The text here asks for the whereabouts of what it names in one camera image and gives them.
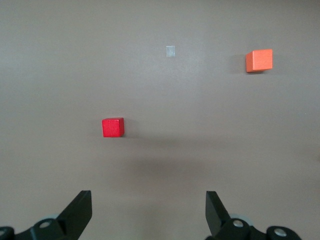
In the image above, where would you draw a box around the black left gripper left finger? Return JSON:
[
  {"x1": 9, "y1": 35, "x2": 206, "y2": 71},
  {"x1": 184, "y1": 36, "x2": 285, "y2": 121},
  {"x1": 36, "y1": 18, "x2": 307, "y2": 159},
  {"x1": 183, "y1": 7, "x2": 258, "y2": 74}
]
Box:
[{"x1": 0, "y1": 190, "x2": 93, "y2": 240}]

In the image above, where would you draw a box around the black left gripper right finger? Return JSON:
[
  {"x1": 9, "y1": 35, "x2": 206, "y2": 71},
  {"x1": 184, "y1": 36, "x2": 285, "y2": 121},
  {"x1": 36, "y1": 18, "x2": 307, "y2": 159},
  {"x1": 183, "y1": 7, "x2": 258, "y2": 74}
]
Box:
[{"x1": 205, "y1": 191, "x2": 304, "y2": 240}]

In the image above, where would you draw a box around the red wooden block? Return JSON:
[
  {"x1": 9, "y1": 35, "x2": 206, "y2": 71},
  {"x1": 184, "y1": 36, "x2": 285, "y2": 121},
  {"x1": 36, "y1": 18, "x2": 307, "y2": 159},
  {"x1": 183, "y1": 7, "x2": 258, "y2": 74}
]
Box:
[{"x1": 101, "y1": 117, "x2": 125, "y2": 138}]

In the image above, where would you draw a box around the orange wooden block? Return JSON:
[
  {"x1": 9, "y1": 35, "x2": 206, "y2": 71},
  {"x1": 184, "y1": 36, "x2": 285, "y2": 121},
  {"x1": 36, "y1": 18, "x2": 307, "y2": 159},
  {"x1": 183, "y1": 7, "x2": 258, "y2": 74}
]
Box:
[{"x1": 245, "y1": 48, "x2": 274, "y2": 74}]

